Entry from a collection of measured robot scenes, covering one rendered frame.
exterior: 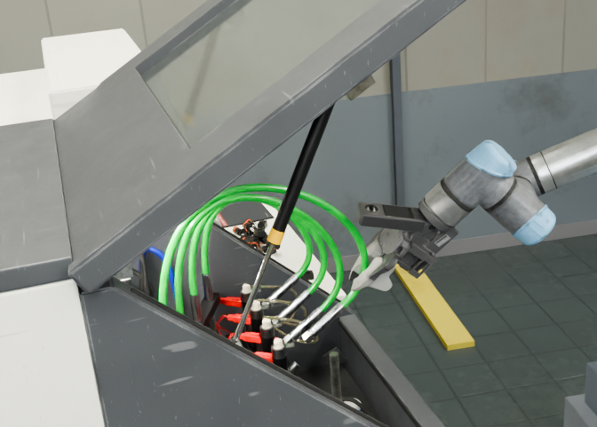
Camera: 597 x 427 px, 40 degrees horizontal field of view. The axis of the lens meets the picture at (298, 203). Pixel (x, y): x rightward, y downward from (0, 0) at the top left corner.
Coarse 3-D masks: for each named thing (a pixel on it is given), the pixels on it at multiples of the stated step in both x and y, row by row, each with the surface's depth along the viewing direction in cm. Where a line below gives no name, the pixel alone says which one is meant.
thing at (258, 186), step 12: (228, 192) 138; (240, 192) 138; (276, 192) 141; (300, 192) 142; (324, 204) 144; (192, 216) 137; (336, 216) 145; (180, 228) 138; (348, 228) 147; (360, 240) 148; (168, 252) 138; (360, 252) 150; (168, 264) 139; (168, 276) 140; (348, 300) 152
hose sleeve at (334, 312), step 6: (336, 306) 152; (342, 306) 152; (330, 312) 152; (336, 312) 152; (324, 318) 152; (330, 318) 152; (318, 324) 152; (324, 324) 152; (312, 330) 152; (318, 330) 152
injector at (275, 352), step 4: (272, 344) 152; (284, 344) 152; (272, 348) 151; (284, 348) 151; (272, 352) 151; (276, 352) 151; (280, 352) 151; (284, 352) 151; (272, 356) 152; (276, 356) 151; (280, 356) 151; (284, 356) 151; (276, 360) 151; (280, 360) 151; (284, 360) 152; (276, 364) 152; (280, 364) 151; (284, 364) 152; (292, 364) 154; (296, 364) 154; (284, 368) 152; (288, 368) 153; (292, 368) 153; (296, 368) 154; (292, 372) 154
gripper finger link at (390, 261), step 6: (396, 252) 145; (384, 258) 146; (390, 258) 144; (396, 258) 144; (384, 264) 145; (390, 264) 145; (378, 270) 145; (384, 270) 146; (372, 276) 147; (378, 276) 147
